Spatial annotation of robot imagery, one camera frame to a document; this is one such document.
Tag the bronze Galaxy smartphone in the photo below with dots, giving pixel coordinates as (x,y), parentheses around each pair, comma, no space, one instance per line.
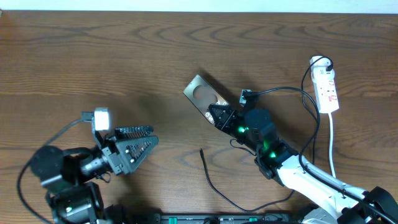
(202,95)

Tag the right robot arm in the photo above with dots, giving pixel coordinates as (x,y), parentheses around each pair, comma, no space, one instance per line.
(278,161)

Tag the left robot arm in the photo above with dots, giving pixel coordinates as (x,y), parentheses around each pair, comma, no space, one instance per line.
(67,174)

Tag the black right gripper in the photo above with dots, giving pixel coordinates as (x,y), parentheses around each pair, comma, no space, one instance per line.
(229,115)

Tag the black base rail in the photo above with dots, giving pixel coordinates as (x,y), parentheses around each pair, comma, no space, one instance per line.
(156,218)

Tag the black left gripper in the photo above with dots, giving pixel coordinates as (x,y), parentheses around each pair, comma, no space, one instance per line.
(125,149)

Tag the white power strip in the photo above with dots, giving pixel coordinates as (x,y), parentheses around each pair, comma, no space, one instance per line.
(322,75)

